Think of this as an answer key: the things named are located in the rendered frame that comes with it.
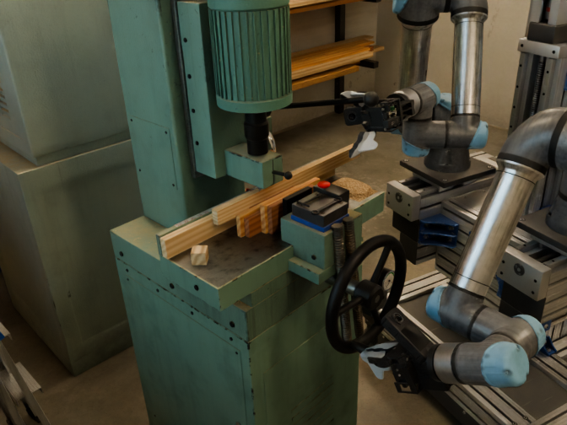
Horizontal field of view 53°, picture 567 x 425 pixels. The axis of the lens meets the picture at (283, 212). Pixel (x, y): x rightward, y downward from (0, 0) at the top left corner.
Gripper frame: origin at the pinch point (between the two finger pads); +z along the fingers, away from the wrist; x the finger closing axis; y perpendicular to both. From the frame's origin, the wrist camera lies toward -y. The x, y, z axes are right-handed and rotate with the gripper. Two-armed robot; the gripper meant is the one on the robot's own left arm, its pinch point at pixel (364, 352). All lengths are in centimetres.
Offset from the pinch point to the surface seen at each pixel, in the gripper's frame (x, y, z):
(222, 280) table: -16.9, -26.7, 13.8
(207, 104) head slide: 2, -64, 20
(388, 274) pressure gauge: 34.8, -3.8, 17.8
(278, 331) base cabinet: -3.1, -6.9, 23.1
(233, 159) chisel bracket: 6, -50, 24
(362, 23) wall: 333, -121, 218
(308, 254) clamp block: 3.3, -23.0, 8.5
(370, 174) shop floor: 210, -9, 165
